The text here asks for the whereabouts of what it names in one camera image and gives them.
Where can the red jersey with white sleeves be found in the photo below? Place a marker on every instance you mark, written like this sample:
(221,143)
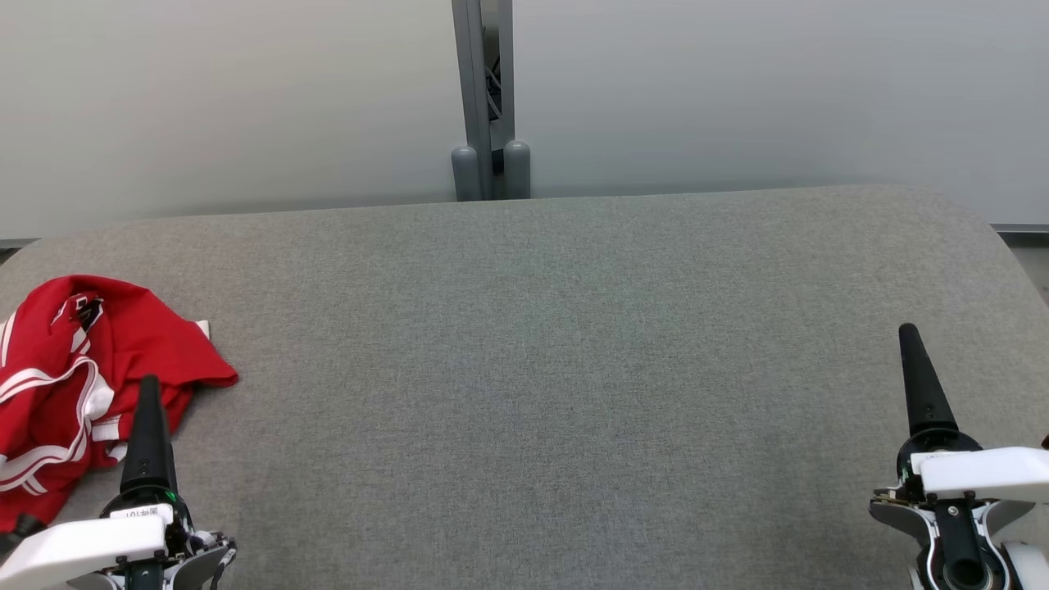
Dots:
(147,344)

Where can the grey baseboard strip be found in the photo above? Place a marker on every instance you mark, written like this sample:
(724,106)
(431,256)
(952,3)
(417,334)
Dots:
(16,242)
(1024,229)

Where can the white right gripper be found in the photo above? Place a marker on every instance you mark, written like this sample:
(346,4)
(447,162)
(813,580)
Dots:
(983,474)

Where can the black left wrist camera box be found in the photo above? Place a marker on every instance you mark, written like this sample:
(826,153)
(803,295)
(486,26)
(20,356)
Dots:
(20,531)

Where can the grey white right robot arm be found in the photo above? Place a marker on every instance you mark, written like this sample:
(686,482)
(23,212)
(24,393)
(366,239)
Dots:
(959,533)

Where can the grey partition post with feet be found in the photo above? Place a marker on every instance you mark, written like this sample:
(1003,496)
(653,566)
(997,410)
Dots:
(474,82)

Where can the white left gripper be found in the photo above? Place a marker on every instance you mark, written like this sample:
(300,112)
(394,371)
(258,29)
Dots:
(82,545)

